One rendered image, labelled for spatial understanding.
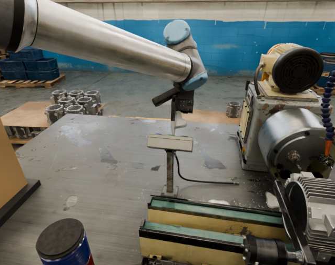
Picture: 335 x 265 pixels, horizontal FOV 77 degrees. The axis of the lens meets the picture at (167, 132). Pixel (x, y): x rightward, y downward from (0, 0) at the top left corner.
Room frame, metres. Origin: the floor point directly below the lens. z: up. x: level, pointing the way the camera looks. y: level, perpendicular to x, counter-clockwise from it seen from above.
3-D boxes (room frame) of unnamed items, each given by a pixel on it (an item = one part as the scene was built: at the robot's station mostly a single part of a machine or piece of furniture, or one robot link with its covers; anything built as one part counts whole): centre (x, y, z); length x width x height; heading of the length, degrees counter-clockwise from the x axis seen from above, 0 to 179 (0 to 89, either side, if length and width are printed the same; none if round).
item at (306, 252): (0.38, -0.32, 1.01); 0.26 x 0.04 x 0.03; 170
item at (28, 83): (5.14, 3.24, 0.39); 1.20 x 0.80 x 0.79; 89
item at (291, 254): (0.28, -0.26, 1.01); 0.08 x 0.02 x 0.02; 80
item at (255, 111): (0.97, -0.55, 0.99); 0.35 x 0.31 x 0.37; 170
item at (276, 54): (1.01, -0.52, 1.16); 0.33 x 0.26 x 0.42; 170
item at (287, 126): (0.73, -0.50, 1.04); 0.37 x 0.25 x 0.25; 170
